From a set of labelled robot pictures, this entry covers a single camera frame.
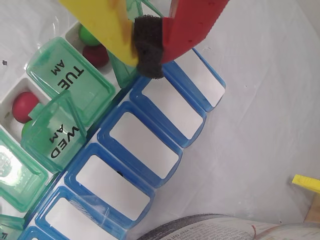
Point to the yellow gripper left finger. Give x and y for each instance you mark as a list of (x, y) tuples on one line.
[(100, 22)]

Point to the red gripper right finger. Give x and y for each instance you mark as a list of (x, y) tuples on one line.
[(190, 27)]

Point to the red ball pill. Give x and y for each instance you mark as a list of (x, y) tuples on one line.
[(96, 56), (23, 106)]

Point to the white tablecloth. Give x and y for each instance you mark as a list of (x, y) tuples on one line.
[(262, 100)]

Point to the white weekly pill organizer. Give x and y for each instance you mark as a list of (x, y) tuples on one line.
[(155, 140)]

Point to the yellow flat strip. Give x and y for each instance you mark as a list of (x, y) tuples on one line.
[(306, 182)]

